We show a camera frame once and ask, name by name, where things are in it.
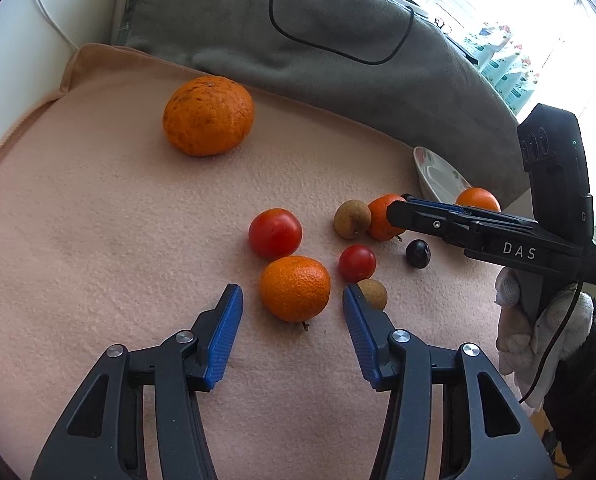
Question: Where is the thin white cable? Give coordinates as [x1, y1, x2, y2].
[32, 0, 76, 58]

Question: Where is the dark purple grape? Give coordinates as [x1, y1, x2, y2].
[405, 239, 433, 268]

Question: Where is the long black cable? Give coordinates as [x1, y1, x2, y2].
[269, 0, 415, 66]

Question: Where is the person's right hand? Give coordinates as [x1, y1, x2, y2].
[495, 266, 596, 407]

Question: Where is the small red tomato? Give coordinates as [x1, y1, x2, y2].
[339, 244, 377, 283]

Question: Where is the large red tomato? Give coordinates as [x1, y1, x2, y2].
[248, 208, 303, 260]

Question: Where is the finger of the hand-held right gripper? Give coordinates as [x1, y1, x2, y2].
[401, 193, 539, 229]
[386, 200, 474, 249]

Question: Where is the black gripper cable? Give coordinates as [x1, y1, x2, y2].
[518, 280, 587, 407]

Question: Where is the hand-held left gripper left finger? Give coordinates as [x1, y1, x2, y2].
[30, 283, 245, 480]

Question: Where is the person's right forearm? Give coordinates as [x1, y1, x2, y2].
[540, 297, 596, 466]

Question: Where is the row of green white packets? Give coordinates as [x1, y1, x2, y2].
[458, 21, 542, 113]

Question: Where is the white floral plate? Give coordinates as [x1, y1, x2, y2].
[412, 146, 474, 204]

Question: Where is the large spotted orange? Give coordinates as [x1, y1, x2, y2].
[163, 75, 255, 157]

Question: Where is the grey cushion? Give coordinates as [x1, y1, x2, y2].
[120, 0, 525, 206]

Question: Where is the white sofa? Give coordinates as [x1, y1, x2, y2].
[0, 0, 146, 171]

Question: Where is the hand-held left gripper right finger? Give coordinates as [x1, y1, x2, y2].
[342, 283, 559, 480]

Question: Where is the orange mandarin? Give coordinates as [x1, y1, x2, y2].
[455, 187, 502, 213]
[367, 193, 409, 242]
[259, 255, 331, 323]

